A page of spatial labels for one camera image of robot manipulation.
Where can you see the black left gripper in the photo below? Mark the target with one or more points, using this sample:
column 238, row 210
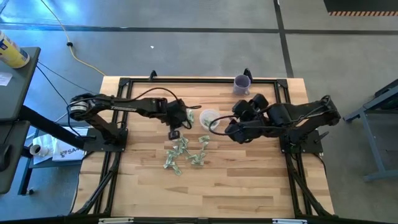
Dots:
column 176, row 113

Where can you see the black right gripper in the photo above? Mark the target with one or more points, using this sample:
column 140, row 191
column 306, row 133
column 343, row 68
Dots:
column 245, row 132

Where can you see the green stevia packet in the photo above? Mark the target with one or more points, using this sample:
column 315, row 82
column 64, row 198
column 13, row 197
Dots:
column 183, row 141
column 207, row 122
column 192, row 157
column 179, row 149
column 205, row 145
column 191, row 116
column 198, row 162
column 171, row 153
column 202, row 154
column 203, row 138

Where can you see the banknote paper piece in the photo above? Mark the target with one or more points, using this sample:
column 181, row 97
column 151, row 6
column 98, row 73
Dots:
column 177, row 170

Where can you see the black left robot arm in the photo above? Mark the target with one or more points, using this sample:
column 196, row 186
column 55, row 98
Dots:
column 136, row 107

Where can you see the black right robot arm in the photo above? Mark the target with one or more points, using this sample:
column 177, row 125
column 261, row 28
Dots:
column 289, row 113

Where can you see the clear plastic cup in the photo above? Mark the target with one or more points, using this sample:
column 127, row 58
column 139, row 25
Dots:
column 211, row 115

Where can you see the black table clamp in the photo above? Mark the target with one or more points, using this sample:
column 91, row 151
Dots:
column 153, row 75
column 248, row 73

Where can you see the lavender mug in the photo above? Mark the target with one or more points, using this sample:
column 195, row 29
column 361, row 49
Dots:
column 241, row 85

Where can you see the pile of crumpled green paper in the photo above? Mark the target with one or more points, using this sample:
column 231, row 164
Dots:
column 169, row 161

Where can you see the white printed sheet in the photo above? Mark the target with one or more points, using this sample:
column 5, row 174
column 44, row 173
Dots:
column 68, row 154

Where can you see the grey metal table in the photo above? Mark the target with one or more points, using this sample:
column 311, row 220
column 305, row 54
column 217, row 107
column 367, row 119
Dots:
column 367, row 130

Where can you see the grey side desk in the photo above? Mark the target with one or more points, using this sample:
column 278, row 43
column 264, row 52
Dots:
column 18, row 93

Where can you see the black hazard stripe mat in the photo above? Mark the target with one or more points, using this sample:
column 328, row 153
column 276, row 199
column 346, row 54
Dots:
column 357, row 6

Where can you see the yellow wipes canister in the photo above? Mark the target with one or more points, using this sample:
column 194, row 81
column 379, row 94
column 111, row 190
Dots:
column 12, row 53

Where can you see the white paper note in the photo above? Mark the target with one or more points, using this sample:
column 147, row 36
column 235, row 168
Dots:
column 4, row 78

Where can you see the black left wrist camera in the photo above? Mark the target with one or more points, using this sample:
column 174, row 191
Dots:
column 174, row 135

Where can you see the white table bracket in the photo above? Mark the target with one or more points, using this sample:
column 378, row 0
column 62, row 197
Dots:
column 116, row 221
column 289, row 221

